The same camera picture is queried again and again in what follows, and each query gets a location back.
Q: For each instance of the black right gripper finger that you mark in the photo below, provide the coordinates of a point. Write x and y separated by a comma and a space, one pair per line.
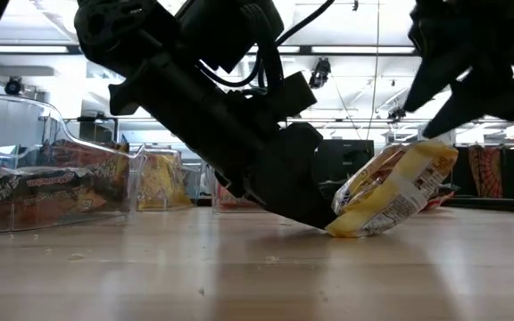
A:
507, 100
440, 80

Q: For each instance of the red spicy noodle pack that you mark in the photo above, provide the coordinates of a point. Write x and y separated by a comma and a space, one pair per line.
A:
442, 198
230, 201

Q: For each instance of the black overhead beam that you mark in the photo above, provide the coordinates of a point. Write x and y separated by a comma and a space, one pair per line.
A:
359, 50

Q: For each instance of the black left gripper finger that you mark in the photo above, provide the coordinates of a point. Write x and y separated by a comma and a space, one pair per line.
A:
292, 178
234, 185

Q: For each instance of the dark red packet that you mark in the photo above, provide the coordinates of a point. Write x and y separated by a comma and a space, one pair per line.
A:
96, 169

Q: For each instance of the black fire noodle pack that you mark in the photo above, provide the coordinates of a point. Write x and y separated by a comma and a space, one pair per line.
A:
38, 191

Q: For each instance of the noodle crumb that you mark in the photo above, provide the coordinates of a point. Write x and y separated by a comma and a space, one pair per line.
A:
76, 256

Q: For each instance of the clear plastic bin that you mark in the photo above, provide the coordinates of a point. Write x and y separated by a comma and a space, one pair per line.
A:
188, 178
16, 129
214, 178

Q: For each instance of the black ceiling spotlight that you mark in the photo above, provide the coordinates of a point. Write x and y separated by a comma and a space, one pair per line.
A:
14, 85
397, 113
319, 73

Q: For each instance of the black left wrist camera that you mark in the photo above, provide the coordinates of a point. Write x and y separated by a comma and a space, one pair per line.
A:
299, 93

